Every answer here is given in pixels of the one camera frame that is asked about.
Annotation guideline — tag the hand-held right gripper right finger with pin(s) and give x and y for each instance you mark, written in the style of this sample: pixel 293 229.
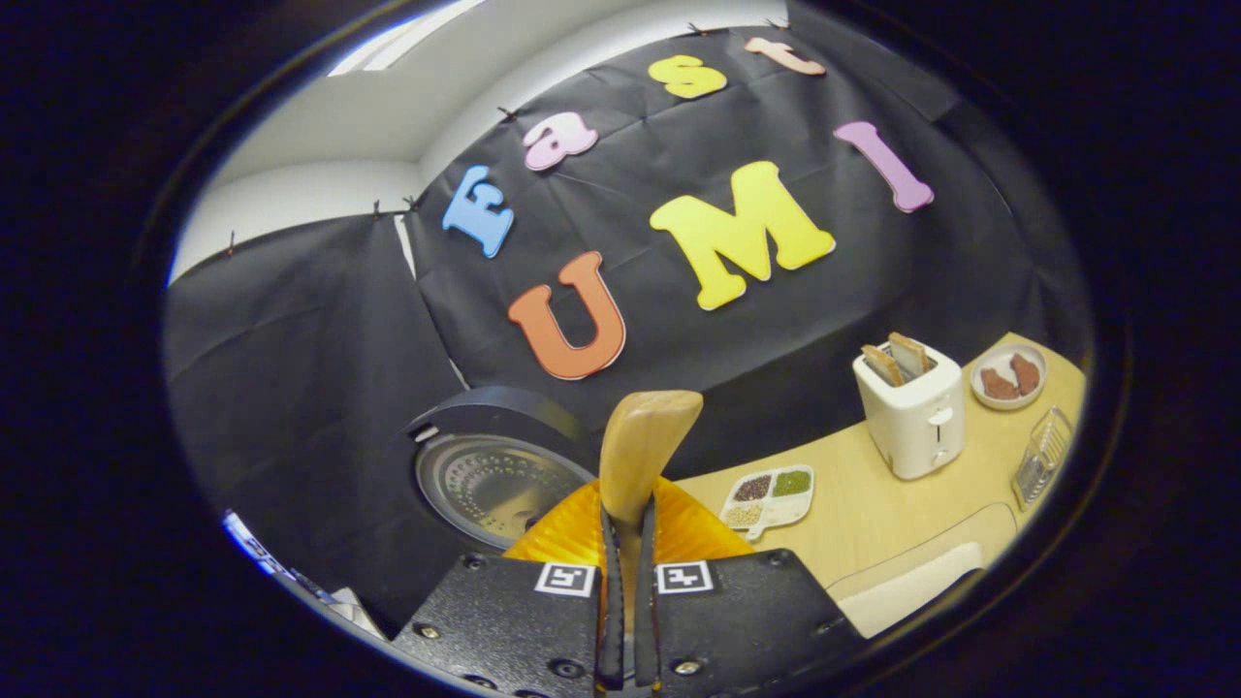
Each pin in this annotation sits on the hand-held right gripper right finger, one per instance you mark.
pixel 756 620

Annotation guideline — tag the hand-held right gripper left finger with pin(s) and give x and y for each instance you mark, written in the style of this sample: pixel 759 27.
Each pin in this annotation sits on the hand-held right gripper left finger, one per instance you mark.
pixel 514 630

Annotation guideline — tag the dark grey rice cooker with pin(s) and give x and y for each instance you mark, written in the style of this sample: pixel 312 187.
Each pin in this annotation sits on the dark grey rice cooker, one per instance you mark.
pixel 485 485

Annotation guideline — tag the wooden spoon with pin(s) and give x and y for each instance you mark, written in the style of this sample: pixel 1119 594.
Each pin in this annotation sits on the wooden spoon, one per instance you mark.
pixel 640 446

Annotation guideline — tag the clear chopstick holder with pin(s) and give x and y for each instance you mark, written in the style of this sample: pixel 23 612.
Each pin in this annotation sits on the clear chopstick holder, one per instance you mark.
pixel 1042 456

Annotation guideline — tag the white divided grain dish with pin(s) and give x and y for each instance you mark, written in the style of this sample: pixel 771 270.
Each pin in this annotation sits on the white divided grain dish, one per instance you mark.
pixel 766 499

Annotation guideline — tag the white side desk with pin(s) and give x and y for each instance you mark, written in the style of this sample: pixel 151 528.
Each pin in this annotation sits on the white side desk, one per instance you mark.
pixel 355 613

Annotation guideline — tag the white toaster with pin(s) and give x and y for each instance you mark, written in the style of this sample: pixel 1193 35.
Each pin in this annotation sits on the white toaster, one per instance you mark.
pixel 911 427

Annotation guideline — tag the toasted bread slice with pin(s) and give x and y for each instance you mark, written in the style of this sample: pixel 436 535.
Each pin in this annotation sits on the toasted bread slice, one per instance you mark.
pixel 909 355
pixel 882 365

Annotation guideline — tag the white round plate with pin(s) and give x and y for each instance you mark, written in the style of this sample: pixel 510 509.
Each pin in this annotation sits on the white round plate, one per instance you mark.
pixel 1008 402

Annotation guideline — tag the red meat piece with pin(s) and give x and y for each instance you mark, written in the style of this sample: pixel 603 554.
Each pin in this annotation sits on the red meat piece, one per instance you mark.
pixel 1025 373
pixel 999 384

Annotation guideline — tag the large ceiling light panel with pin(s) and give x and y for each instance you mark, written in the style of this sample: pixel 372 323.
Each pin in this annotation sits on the large ceiling light panel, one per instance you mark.
pixel 397 39

